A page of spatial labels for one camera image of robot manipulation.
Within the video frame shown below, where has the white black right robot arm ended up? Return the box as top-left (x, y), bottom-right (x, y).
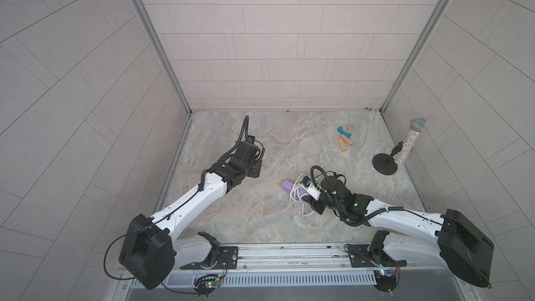
top-left (298, 165), bottom-right (495, 288)

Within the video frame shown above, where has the right green circuit board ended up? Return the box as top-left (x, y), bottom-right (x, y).
top-left (373, 269), bottom-right (400, 293)

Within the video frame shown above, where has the glitter microphone on black stand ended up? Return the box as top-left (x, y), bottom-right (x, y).
top-left (372, 116), bottom-right (427, 176)

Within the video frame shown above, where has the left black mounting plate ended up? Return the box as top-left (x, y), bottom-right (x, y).
top-left (180, 246), bottom-right (239, 270)

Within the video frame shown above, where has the left green circuit board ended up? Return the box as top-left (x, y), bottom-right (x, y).
top-left (194, 274), bottom-right (222, 296)

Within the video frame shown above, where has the white perforated vent strip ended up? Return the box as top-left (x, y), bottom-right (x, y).
top-left (129, 270), bottom-right (377, 288)

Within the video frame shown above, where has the white power cord with plug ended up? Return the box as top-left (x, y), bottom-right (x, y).
top-left (288, 172), bottom-right (320, 217)

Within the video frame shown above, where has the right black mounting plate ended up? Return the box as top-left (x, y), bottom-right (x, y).
top-left (344, 244), bottom-right (408, 268)

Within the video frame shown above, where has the long tan wooden block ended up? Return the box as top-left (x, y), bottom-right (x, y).
top-left (339, 135), bottom-right (354, 146)

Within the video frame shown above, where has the green circuit board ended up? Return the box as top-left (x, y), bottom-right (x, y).
top-left (373, 269), bottom-right (400, 293)
top-left (194, 274), bottom-right (222, 296)

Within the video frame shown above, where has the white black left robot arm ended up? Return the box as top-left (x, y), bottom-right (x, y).
top-left (118, 116), bottom-right (265, 296)

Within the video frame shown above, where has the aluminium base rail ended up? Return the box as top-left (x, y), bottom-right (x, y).
top-left (173, 243), bottom-right (441, 270)

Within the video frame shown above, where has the purple power strip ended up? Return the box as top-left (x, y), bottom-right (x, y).
top-left (281, 180), bottom-right (309, 203)

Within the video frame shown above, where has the black mounting plate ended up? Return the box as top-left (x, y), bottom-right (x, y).
top-left (180, 246), bottom-right (239, 270)
top-left (344, 244), bottom-right (408, 268)

